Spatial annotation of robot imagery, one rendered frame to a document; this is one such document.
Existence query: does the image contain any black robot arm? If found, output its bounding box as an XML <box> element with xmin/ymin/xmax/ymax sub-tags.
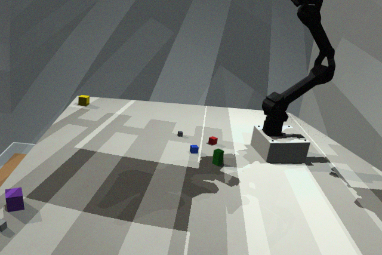
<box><xmin>262</xmin><ymin>0</ymin><xmax>335</xmax><ymax>136</ymax></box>

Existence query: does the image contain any blue block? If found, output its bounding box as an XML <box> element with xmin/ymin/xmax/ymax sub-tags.
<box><xmin>190</xmin><ymin>145</ymin><xmax>199</xmax><ymax>154</ymax></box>

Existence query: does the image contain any small yellow block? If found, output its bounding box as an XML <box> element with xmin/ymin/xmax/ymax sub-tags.
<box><xmin>78</xmin><ymin>95</ymin><xmax>90</xmax><ymax>106</ymax></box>

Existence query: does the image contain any green block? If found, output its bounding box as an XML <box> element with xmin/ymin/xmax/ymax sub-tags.
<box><xmin>212</xmin><ymin>157</ymin><xmax>223</xmax><ymax>166</ymax></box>
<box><xmin>213</xmin><ymin>149</ymin><xmax>224</xmax><ymax>159</ymax></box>

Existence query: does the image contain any purple block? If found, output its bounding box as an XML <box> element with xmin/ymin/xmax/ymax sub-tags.
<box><xmin>5</xmin><ymin>187</ymin><xmax>24</xmax><ymax>212</ymax></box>

